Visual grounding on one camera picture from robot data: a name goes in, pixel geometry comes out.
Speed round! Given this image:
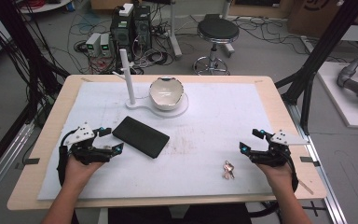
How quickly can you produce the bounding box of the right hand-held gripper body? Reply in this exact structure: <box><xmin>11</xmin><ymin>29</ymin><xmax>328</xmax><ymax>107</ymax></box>
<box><xmin>249</xmin><ymin>129</ymin><xmax>310</xmax><ymax>168</ymax></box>

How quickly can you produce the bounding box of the white stand with post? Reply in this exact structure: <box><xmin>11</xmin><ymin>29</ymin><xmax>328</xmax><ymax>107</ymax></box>
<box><xmin>112</xmin><ymin>48</ymin><xmax>190</xmax><ymax>119</ymax></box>

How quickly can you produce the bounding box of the black computer tower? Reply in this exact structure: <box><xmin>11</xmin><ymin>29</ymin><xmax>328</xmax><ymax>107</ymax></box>
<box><xmin>109</xmin><ymin>3</ymin><xmax>153</xmax><ymax>61</ymax></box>

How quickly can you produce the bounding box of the white power supply unit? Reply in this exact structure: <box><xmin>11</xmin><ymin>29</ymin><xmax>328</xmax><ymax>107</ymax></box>
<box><xmin>85</xmin><ymin>32</ymin><xmax>103</xmax><ymax>58</ymax></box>
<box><xmin>99</xmin><ymin>33</ymin><xmax>113</xmax><ymax>58</ymax></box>

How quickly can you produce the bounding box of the black cable bundle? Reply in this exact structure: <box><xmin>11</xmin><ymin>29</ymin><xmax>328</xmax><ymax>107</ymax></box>
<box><xmin>0</xmin><ymin>0</ymin><xmax>71</xmax><ymax>125</ymax></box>

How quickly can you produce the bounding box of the white floor board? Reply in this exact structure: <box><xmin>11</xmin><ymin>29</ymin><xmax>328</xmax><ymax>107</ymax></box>
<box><xmin>316</xmin><ymin>61</ymin><xmax>358</xmax><ymax>130</ymax></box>

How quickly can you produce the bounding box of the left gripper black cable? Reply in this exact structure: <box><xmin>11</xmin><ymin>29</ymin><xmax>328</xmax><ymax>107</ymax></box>
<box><xmin>57</xmin><ymin>130</ymin><xmax>76</xmax><ymax>187</ymax></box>

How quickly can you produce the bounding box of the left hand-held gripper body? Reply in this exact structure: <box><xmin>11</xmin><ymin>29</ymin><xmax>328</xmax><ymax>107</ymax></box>
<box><xmin>62</xmin><ymin>122</ymin><xmax>119</xmax><ymax>166</ymax></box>

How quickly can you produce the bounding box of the cardboard box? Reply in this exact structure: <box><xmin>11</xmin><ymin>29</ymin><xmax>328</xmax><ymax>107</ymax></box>
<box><xmin>286</xmin><ymin>0</ymin><xmax>343</xmax><ymax>38</ymax></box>

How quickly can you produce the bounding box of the person's left hand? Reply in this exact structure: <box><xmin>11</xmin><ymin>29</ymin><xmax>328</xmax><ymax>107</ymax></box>
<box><xmin>64</xmin><ymin>154</ymin><xmax>105</xmax><ymax>189</ymax></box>

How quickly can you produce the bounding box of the bunch of keys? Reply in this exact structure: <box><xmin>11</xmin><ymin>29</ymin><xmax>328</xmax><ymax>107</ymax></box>
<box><xmin>221</xmin><ymin>160</ymin><xmax>236</xmax><ymax>181</ymax></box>

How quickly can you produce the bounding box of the wooden table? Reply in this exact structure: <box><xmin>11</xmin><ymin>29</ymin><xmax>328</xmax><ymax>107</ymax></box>
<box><xmin>7</xmin><ymin>74</ymin><xmax>328</xmax><ymax>211</ymax></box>

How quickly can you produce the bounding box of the black metal frame stand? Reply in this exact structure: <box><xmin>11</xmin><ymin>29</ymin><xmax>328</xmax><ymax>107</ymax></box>
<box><xmin>274</xmin><ymin>0</ymin><xmax>358</xmax><ymax>136</ymax></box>

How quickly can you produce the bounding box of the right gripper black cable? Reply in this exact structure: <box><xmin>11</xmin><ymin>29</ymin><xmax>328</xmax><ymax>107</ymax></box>
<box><xmin>284</xmin><ymin>151</ymin><xmax>300</xmax><ymax>194</ymax></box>

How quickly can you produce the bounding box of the white table leg stand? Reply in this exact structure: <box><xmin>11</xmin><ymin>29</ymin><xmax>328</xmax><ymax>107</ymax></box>
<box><xmin>166</xmin><ymin>0</ymin><xmax>184</xmax><ymax>60</ymax></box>

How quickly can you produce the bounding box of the white shell-shaped bowl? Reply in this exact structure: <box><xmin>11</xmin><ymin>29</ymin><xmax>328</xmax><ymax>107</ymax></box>
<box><xmin>148</xmin><ymin>76</ymin><xmax>185</xmax><ymax>112</ymax></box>

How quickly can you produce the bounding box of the white table mat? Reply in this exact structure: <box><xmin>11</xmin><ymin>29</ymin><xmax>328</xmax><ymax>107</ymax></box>
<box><xmin>36</xmin><ymin>81</ymin><xmax>277</xmax><ymax>202</ymax></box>

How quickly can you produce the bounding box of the person's right hand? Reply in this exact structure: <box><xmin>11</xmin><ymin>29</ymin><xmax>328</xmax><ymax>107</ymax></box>
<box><xmin>255</xmin><ymin>161</ymin><xmax>295</xmax><ymax>192</ymax></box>

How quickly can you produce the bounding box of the black round stool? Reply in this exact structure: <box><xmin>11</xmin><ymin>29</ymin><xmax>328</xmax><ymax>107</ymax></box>
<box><xmin>192</xmin><ymin>18</ymin><xmax>241</xmax><ymax>76</ymax></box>

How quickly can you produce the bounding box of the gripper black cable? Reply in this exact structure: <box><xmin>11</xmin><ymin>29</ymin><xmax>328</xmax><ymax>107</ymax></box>
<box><xmin>57</xmin><ymin>130</ymin><xmax>76</xmax><ymax>187</ymax></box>
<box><xmin>284</xmin><ymin>151</ymin><xmax>300</xmax><ymax>194</ymax></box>

